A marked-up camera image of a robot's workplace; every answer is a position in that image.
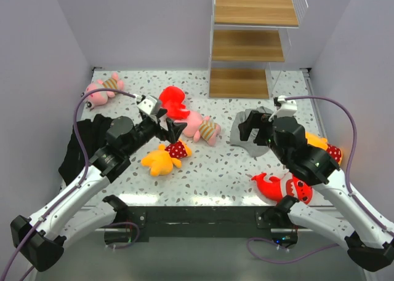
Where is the white wire wooden shelf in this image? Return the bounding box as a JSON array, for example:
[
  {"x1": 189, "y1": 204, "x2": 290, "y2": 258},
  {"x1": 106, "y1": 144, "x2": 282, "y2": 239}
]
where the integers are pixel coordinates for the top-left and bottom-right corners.
[{"x1": 209, "y1": 0, "x2": 308, "y2": 99}]

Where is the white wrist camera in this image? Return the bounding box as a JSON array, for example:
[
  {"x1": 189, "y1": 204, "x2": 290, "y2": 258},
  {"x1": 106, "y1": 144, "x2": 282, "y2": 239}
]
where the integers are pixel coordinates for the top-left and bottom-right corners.
[
  {"x1": 134, "y1": 94, "x2": 162, "y2": 116},
  {"x1": 268, "y1": 95, "x2": 297, "y2": 122}
]

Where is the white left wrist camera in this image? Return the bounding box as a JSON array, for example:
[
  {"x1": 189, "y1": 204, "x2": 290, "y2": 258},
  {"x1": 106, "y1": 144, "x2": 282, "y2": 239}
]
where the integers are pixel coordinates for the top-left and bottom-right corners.
[{"x1": 134, "y1": 94, "x2": 162, "y2": 116}]

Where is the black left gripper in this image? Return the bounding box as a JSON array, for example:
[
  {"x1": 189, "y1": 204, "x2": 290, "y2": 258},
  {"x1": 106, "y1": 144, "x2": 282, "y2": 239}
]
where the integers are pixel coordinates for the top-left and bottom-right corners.
[{"x1": 124, "y1": 108, "x2": 187, "y2": 157}]

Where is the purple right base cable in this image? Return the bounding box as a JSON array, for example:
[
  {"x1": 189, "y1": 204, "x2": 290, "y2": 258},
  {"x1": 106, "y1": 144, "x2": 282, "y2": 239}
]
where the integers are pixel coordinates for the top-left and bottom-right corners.
[{"x1": 246, "y1": 237, "x2": 341, "y2": 265}]

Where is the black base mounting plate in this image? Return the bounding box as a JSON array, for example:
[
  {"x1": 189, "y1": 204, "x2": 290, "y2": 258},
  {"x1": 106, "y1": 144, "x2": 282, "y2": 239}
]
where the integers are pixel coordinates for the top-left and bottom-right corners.
[{"x1": 103, "y1": 205, "x2": 311, "y2": 245}]

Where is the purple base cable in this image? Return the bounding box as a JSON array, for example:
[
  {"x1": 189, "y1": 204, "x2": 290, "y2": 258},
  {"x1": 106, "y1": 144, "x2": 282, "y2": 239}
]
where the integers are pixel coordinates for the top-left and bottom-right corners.
[
  {"x1": 106, "y1": 221, "x2": 141, "y2": 250},
  {"x1": 246, "y1": 237, "x2": 341, "y2": 265}
]

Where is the grey cloth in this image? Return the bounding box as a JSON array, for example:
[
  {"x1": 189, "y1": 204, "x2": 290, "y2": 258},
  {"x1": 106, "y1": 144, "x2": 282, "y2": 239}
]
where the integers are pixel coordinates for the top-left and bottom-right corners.
[{"x1": 230, "y1": 109, "x2": 269, "y2": 157}]

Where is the pink plush striped centre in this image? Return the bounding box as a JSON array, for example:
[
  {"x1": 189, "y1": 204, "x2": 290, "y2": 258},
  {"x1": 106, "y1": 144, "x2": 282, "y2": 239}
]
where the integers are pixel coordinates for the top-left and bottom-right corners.
[{"x1": 175, "y1": 111, "x2": 221, "y2": 146}]

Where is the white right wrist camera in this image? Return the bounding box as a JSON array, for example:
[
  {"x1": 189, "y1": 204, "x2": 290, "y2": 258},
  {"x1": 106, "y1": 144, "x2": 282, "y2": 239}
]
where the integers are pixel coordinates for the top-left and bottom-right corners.
[{"x1": 268, "y1": 95, "x2": 297, "y2": 122}]

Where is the yellow plush polka dot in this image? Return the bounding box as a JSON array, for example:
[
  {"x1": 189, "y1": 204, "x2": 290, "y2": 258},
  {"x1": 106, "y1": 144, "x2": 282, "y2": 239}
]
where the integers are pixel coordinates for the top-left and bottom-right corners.
[
  {"x1": 141, "y1": 140, "x2": 192, "y2": 176},
  {"x1": 305, "y1": 132, "x2": 343, "y2": 165}
]

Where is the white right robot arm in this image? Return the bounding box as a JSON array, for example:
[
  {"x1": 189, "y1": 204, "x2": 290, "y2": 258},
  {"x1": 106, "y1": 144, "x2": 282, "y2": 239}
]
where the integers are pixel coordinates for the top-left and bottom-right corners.
[{"x1": 238, "y1": 110, "x2": 393, "y2": 272}]

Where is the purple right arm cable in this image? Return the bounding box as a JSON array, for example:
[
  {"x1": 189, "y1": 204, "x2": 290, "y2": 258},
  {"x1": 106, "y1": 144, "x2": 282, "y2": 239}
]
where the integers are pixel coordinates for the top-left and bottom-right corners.
[{"x1": 284, "y1": 95, "x2": 394, "y2": 232}]

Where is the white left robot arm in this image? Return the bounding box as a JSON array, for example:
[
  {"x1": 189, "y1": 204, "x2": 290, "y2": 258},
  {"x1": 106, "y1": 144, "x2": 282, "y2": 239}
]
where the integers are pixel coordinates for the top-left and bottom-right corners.
[{"x1": 10, "y1": 109, "x2": 187, "y2": 272}]

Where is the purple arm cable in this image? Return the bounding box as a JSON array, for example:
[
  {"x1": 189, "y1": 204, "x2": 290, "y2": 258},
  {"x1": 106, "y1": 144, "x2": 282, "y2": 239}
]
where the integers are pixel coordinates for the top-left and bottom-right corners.
[
  {"x1": 284, "y1": 95, "x2": 394, "y2": 232},
  {"x1": 0, "y1": 89, "x2": 136, "y2": 281}
]

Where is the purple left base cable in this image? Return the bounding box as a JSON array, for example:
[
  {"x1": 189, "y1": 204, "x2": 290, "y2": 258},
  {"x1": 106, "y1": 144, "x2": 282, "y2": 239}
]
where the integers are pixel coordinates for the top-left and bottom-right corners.
[{"x1": 106, "y1": 221, "x2": 141, "y2": 250}]

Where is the red shark plush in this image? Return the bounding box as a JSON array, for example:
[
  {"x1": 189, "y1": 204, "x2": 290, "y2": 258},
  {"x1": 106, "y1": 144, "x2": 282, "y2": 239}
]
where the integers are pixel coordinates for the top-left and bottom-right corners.
[
  {"x1": 251, "y1": 172, "x2": 313, "y2": 204},
  {"x1": 159, "y1": 86, "x2": 190, "y2": 119}
]

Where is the pink plush far left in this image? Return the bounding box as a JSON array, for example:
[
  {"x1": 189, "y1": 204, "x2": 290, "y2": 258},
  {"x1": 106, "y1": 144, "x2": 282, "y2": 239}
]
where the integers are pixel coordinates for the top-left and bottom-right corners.
[{"x1": 81, "y1": 73, "x2": 124, "y2": 109}]

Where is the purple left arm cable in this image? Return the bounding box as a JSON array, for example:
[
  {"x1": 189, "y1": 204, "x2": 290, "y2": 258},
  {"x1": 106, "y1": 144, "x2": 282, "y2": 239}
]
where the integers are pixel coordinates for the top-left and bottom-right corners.
[{"x1": 0, "y1": 89, "x2": 136, "y2": 281}]

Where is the black cloth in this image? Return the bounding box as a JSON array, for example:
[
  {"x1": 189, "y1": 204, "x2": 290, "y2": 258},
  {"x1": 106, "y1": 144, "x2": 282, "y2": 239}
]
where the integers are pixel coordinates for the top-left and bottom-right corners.
[{"x1": 58, "y1": 114, "x2": 113, "y2": 186}]

